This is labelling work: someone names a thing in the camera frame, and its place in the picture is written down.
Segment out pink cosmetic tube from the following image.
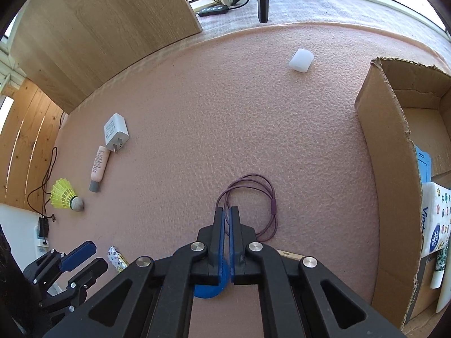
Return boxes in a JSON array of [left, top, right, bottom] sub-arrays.
[[89, 146, 110, 192]]

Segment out patterned lighter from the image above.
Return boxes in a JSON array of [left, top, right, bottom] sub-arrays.
[[107, 246, 129, 272]]

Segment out pink towel mat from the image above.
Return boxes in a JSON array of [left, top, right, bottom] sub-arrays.
[[45, 21, 451, 338]]

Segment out brown cardboard box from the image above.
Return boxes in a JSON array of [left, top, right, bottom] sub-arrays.
[[355, 57, 450, 328]]

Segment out wooden board panel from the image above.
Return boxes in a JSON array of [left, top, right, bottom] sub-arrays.
[[10, 0, 202, 113]]

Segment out black cable with adapter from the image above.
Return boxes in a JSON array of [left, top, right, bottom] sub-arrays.
[[26, 145, 59, 247]]

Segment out white charger plug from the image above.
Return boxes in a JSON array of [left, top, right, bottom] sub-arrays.
[[104, 113, 129, 153]]

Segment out patterned tissue pack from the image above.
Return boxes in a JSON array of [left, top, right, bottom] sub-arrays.
[[421, 182, 450, 257]]

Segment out blue round tape measure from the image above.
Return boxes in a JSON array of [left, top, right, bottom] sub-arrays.
[[194, 258, 230, 299]]

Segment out green white lip balm tube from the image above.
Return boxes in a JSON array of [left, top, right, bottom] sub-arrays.
[[430, 246, 449, 289]]

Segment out yellow shuttlecock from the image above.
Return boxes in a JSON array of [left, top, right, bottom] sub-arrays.
[[50, 179, 84, 212]]

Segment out purple hair tie loop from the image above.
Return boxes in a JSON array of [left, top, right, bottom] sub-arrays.
[[215, 173, 278, 244]]

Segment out checkered bed sheet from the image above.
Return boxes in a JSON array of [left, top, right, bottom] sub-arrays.
[[198, 0, 450, 63]]

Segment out white blue sunscreen bottle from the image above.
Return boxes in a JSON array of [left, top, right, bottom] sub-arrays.
[[436, 251, 451, 313]]

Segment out black power strip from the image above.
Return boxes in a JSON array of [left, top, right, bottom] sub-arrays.
[[197, 5, 229, 17]]

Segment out blue phone stand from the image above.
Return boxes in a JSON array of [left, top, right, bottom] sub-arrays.
[[415, 146, 432, 183]]

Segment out white eraser block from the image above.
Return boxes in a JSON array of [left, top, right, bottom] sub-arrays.
[[289, 48, 314, 73]]

